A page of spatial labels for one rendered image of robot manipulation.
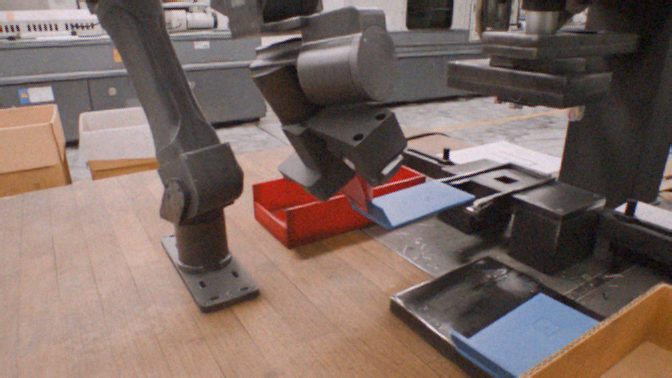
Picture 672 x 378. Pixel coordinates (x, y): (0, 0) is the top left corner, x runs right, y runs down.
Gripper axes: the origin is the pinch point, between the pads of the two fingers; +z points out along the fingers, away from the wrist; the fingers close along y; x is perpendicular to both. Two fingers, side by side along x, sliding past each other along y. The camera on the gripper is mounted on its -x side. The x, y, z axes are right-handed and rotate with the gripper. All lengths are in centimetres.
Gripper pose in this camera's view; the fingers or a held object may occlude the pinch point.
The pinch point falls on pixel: (363, 204)
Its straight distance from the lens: 51.1
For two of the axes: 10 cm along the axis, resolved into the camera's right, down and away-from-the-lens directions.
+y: 7.0, -6.7, 2.5
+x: -5.8, -3.3, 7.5
